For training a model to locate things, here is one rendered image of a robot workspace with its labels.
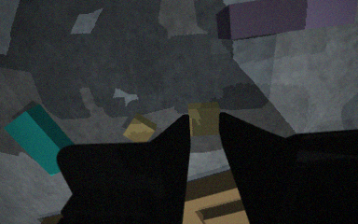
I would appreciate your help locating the olive yellow block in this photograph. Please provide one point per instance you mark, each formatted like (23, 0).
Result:
(140, 129)
(204, 118)

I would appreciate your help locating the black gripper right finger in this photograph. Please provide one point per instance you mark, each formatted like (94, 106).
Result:
(268, 168)

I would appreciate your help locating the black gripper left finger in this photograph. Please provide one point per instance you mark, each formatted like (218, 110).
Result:
(160, 165)

